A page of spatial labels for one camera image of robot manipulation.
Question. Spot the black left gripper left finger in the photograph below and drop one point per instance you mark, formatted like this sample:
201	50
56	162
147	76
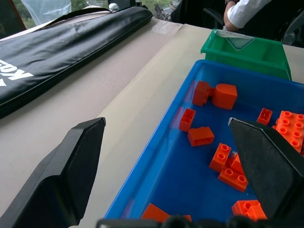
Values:
59	180

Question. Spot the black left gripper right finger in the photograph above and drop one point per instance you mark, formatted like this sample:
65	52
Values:
270	166

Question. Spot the green plastic bin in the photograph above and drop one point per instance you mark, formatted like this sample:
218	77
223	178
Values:
259	53

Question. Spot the red-orange sloped building brick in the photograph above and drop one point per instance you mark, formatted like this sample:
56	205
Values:
236	164

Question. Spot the red-orange 1x2 building brick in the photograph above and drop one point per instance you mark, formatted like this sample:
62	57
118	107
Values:
220	158
231	178

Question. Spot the red-orange plastic building brick plate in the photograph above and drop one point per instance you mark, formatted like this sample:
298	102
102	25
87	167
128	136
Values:
291	129

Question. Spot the blue plastic tray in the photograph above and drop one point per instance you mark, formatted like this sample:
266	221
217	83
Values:
190	180

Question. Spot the orange rounded building block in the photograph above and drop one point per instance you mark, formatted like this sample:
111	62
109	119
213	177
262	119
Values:
224	97

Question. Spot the orange smooth flat block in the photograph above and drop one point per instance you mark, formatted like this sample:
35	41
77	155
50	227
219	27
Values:
154	213

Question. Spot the clear label card holder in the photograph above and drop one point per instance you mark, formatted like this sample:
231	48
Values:
238	40

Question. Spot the black bag with white print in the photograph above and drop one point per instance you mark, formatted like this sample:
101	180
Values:
59	50

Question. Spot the person in white shirt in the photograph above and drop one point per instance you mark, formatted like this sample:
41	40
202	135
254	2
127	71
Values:
244	13

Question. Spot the black office chair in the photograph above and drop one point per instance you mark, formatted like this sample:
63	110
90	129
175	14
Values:
213	15

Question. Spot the clear plastic sheet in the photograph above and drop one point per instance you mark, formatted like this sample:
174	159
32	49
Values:
47	9

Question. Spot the clear tape patch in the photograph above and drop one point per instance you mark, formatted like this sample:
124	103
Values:
166	28

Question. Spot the silver round knob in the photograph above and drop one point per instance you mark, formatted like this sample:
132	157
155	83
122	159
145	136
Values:
114	7

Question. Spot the grey shoe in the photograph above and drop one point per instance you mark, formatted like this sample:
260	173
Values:
161	13

